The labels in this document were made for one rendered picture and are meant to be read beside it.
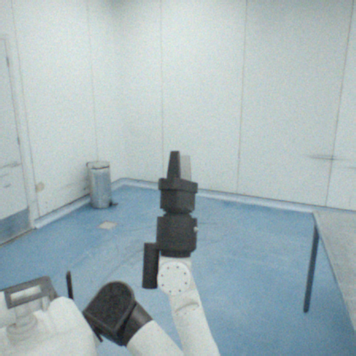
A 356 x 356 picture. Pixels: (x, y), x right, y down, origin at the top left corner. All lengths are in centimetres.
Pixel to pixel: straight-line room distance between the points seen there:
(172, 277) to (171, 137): 439
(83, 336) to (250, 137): 404
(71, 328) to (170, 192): 36
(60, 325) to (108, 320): 10
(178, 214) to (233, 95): 396
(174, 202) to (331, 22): 394
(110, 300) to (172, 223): 27
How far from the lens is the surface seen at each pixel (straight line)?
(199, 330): 74
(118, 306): 85
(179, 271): 68
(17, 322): 78
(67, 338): 80
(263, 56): 452
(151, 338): 84
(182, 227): 69
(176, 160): 71
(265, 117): 453
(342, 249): 206
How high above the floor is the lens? 173
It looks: 17 degrees down
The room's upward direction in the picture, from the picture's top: straight up
